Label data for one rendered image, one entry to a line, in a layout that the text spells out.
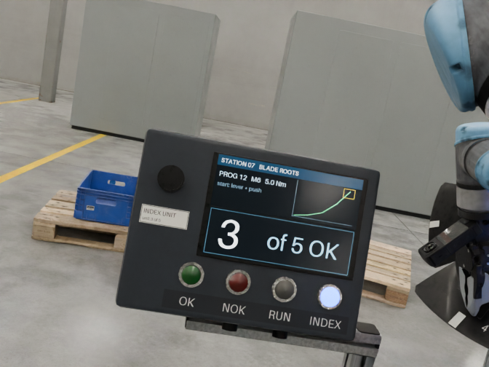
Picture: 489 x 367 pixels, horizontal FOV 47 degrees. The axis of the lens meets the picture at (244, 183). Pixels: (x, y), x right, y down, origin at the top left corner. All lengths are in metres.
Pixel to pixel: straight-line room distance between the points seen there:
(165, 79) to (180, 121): 0.63
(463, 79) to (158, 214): 0.33
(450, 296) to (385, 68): 5.60
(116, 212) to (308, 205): 3.32
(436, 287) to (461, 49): 0.73
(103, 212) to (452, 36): 3.46
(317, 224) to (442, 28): 0.23
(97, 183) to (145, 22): 4.17
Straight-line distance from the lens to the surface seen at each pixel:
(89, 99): 8.45
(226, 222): 0.60
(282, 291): 0.61
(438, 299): 1.23
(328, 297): 0.62
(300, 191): 0.61
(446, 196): 1.54
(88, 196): 3.89
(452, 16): 0.60
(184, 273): 0.60
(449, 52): 0.58
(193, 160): 0.60
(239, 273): 0.60
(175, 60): 8.17
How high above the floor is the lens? 1.34
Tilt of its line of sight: 11 degrees down
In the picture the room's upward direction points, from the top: 11 degrees clockwise
